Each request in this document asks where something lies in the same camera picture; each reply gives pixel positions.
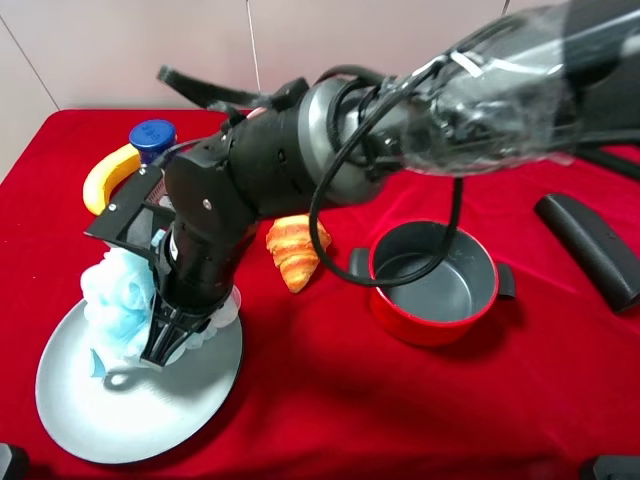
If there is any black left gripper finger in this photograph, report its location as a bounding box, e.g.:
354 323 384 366
141 291 213 368

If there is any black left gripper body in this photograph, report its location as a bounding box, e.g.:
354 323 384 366
86 107 315 312

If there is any light blue bath loofah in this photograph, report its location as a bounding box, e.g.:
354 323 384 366
79 247 242 379

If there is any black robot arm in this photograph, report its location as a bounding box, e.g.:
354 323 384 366
81 1 639 367

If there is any blue white yogurt bottle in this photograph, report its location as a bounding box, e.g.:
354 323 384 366
128 119 177 165

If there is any grey round plate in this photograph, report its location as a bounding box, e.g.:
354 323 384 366
35 290 243 464

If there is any croissant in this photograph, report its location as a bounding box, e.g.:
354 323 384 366
266 214 320 294

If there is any yellow banana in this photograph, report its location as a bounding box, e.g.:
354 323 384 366
82 144 141 215

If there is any black base corner left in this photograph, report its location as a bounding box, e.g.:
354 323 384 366
0 443 29 480

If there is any black base corner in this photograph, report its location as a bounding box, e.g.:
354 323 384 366
579 455 640 480
0 443 29 480

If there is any red velvet tablecloth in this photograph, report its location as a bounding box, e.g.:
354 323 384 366
1 110 639 479

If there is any black curved case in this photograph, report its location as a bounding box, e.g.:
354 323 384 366
534 194 639 313

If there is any black base corner right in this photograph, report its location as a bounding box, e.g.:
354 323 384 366
579 455 640 480

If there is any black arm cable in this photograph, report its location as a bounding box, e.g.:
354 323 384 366
308 54 464 290

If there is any red pot with black handles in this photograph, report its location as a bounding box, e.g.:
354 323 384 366
349 220 516 347

